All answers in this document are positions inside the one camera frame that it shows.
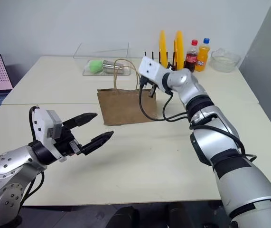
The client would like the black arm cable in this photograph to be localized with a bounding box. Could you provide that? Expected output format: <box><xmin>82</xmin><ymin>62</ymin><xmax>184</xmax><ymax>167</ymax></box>
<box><xmin>21</xmin><ymin>106</ymin><xmax>46</xmax><ymax>206</ymax></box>
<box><xmin>138</xmin><ymin>82</ymin><xmax>257</xmax><ymax>164</ymax></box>

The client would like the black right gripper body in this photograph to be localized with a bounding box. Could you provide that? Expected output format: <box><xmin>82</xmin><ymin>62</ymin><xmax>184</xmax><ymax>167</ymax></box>
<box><xmin>139</xmin><ymin>75</ymin><xmax>159</xmax><ymax>90</ymax></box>

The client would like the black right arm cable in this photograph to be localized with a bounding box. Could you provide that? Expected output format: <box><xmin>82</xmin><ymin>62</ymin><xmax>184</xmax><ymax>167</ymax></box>
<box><xmin>138</xmin><ymin>82</ymin><xmax>257</xmax><ymax>164</ymax></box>

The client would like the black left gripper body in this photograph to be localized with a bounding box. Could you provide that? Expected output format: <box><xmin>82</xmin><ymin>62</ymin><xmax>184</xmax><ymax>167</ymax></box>
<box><xmin>54</xmin><ymin>125</ymin><xmax>83</xmax><ymax>157</ymax></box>

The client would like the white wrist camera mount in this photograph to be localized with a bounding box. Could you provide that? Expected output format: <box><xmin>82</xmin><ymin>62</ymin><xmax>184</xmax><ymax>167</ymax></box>
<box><xmin>138</xmin><ymin>56</ymin><xmax>166</xmax><ymax>90</ymax></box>
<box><xmin>32</xmin><ymin>108</ymin><xmax>67</xmax><ymax>163</ymax></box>

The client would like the silver metal cup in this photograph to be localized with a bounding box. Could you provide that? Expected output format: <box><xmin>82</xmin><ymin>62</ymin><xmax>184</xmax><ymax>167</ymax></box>
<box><xmin>102</xmin><ymin>60</ymin><xmax>124</xmax><ymax>73</ymax></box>

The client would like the orange soda bottle blue cap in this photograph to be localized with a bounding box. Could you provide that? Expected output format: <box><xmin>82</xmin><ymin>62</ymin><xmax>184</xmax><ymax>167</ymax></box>
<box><xmin>194</xmin><ymin>38</ymin><xmax>212</xmax><ymax>73</ymax></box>

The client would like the cola bottle red cap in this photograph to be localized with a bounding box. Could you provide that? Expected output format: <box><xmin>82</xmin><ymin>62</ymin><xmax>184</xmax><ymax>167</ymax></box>
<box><xmin>185</xmin><ymin>39</ymin><xmax>199</xmax><ymax>73</ymax></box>

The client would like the clear plastic bowl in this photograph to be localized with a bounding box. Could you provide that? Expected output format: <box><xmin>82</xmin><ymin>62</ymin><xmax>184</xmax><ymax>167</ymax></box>
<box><xmin>210</xmin><ymin>47</ymin><xmax>242</xmax><ymax>73</ymax></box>

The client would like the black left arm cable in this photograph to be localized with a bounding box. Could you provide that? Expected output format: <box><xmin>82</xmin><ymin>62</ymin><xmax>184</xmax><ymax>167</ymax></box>
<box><xmin>21</xmin><ymin>106</ymin><xmax>46</xmax><ymax>206</ymax></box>

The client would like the clear plastic container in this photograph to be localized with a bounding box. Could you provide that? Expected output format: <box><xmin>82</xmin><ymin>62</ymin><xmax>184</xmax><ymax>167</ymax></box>
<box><xmin>73</xmin><ymin>42</ymin><xmax>132</xmax><ymax>77</ymax></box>

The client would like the black dish rack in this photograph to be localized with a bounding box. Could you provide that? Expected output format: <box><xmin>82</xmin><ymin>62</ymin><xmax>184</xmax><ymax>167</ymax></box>
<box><xmin>143</xmin><ymin>50</ymin><xmax>188</xmax><ymax>71</ymax></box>

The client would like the brown paper bag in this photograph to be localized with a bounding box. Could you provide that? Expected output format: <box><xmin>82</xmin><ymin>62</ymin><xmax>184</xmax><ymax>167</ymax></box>
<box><xmin>96</xmin><ymin>58</ymin><xmax>159</xmax><ymax>127</ymax></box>

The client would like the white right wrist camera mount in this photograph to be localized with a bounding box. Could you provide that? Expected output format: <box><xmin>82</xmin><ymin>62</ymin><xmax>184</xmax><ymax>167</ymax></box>
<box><xmin>138</xmin><ymin>56</ymin><xmax>166</xmax><ymax>90</ymax></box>

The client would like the dark rounded shape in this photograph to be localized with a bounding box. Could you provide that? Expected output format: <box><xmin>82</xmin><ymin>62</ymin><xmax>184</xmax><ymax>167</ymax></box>
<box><xmin>111</xmin><ymin>205</ymin><xmax>141</xmax><ymax>228</ymax></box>

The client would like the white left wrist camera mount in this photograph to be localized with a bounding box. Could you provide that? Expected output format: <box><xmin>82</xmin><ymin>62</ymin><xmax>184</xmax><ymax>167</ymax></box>
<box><xmin>32</xmin><ymin>108</ymin><xmax>67</xmax><ymax>163</ymax></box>

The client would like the yellow plate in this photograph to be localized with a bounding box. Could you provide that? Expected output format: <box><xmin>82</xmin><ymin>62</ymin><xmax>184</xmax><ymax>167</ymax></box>
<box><xmin>174</xmin><ymin>30</ymin><xmax>185</xmax><ymax>70</ymax></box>
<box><xmin>159</xmin><ymin>30</ymin><xmax>169</xmax><ymax>67</ymax></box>

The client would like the green soft item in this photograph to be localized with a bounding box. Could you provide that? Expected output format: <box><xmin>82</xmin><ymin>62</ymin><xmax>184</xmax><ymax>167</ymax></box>
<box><xmin>88</xmin><ymin>59</ymin><xmax>103</xmax><ymax>74</ymax></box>

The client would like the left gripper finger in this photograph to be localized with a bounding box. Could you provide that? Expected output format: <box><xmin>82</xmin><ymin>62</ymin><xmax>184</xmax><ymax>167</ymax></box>
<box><xmin>81</xmin><ymin>130</ymin><xmax>115</xmax><ymax>156</ymax></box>
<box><xmin>62</xmin><ymin>112</ymin><xmax>99</xmax><ymax>131</ymax></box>

